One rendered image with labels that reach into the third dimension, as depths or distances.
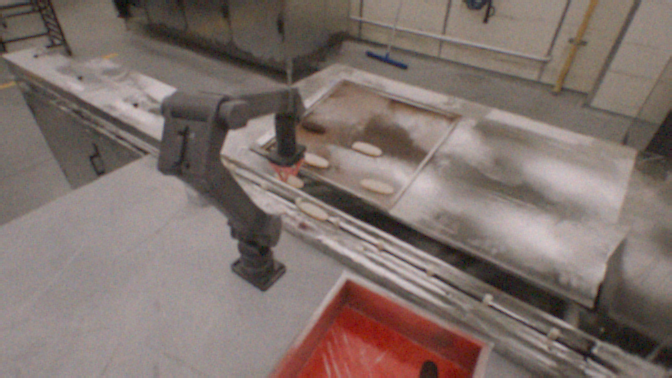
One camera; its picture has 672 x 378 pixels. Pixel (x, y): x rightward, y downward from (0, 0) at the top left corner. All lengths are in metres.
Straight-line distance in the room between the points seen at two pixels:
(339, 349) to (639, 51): 3.72
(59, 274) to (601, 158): 1.51
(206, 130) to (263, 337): 0.49
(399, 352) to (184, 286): 0.53
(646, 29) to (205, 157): 3.86
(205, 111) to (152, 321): 0.55
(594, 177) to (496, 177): 0.27
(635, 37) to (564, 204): 3.05
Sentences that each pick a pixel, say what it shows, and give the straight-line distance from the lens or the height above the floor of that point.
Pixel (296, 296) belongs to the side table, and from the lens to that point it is 0.93.
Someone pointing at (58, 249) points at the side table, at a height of 0.82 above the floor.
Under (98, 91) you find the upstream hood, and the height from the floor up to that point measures 0.92.
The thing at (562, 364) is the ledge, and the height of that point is 0.86.
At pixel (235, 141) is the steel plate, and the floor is 0.82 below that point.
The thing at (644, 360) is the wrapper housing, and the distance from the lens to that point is 0.71.
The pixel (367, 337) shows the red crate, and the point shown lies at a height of 0.82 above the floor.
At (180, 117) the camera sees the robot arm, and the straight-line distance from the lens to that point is 0.59.
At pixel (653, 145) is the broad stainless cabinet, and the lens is 2.51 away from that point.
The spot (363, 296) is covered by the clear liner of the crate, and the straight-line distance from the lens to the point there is 0.85.
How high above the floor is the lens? 1.58
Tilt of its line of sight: 39 degrees down
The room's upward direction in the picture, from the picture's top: 2 degrees clockwise
